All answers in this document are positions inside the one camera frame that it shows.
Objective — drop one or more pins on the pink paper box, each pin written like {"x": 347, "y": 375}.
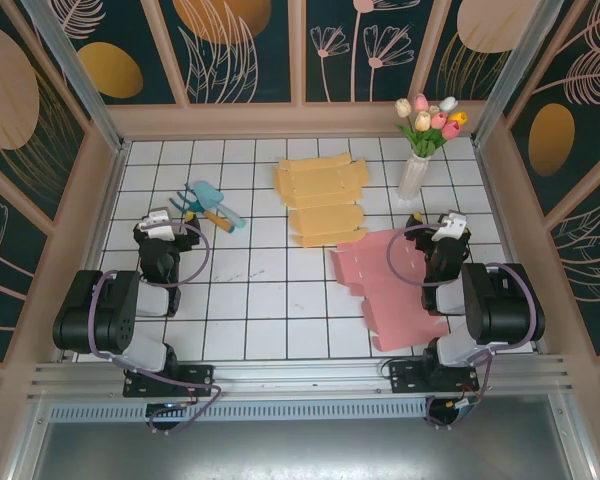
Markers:
{"x": 380, "y": 300}

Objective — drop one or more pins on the yellow paper box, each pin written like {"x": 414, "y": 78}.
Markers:
{"x": 320, "y": 180}

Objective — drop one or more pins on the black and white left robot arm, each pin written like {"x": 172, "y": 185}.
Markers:
{"x": 105, "y": 320}

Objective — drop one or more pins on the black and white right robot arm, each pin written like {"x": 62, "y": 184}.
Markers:
{"x": 505, "y": 310}

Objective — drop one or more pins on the light blue garden trowel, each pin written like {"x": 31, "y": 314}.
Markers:
{"x": 207, "y": 192}

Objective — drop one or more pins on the white ribbed vase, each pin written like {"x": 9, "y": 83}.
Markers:
{"x": 411, "y": 177}

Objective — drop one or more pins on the pastel tulip bouquet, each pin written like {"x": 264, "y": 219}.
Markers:
{"x": 430, "y": 125}

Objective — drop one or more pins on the brushed metal panel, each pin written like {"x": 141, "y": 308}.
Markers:
{"x": 305, "y": 450}

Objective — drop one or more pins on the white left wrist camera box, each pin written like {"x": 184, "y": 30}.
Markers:
{"x": 160, "y": 227}

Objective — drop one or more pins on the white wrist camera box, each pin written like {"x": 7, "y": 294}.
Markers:
{"x": 452, "y": 225}
{"x": 160, "y": 227}

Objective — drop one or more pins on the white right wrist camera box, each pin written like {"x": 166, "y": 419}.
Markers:
{"x": 452, "y": 225}

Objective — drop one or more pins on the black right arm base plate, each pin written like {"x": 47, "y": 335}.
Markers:
{"x": 405, "y": 377}

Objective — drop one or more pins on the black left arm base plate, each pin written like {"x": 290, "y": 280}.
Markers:
{"x": 200, "y": 377}

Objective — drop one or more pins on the aluminium mounting rail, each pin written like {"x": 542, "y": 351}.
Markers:
{"x": 305, "y": 375}

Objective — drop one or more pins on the aluminium frame post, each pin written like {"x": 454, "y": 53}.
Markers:
{"x": 80, "y": 80}
{"x": 515, "y": 70}

